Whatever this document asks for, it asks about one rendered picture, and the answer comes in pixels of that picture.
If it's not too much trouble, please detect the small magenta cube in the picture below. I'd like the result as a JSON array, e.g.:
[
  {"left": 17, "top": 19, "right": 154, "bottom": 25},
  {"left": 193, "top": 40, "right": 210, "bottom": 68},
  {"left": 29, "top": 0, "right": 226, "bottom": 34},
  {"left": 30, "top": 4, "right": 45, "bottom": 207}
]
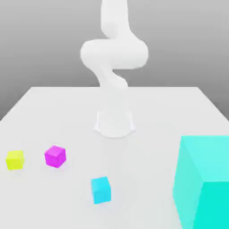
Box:
[{"left": 44, "top": 145, "right": 67, "bottom": 169}]

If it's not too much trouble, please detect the small blue cube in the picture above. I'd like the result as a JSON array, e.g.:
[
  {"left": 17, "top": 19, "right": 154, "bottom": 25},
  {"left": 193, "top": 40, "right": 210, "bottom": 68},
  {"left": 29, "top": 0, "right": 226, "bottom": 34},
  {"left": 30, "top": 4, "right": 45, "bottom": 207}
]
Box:
[{"left": 90, "top": 176, "right": 112, "bottom": 205}]

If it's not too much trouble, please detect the small yellow cube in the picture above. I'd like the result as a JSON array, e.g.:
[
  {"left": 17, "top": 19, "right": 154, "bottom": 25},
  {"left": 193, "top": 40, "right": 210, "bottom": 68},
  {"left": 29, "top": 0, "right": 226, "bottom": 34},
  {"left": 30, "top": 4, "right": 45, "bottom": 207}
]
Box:
[{"left": 5, "top": 150, "right": 25, "bottom": 171}]

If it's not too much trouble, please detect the large turquoise box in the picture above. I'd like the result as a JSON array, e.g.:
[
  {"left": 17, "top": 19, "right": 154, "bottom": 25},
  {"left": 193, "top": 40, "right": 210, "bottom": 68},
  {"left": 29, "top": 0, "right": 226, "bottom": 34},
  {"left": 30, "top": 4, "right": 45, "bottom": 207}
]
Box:
[{"left": 172, "top": 135, "right": 229, "bottom": 229}]

